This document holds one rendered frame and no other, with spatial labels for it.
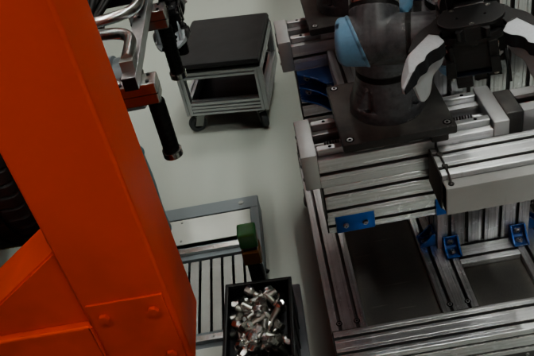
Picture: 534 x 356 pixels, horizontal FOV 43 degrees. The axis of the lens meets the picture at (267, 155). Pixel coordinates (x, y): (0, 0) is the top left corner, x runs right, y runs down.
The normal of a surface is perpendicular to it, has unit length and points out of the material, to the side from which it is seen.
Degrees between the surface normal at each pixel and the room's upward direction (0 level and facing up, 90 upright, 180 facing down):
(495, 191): 90
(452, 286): 0
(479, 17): 8
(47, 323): 90
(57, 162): 90
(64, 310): 90
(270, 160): 0
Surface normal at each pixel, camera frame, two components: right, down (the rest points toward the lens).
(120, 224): 0.07, 0.61
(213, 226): -0.17, -0.78
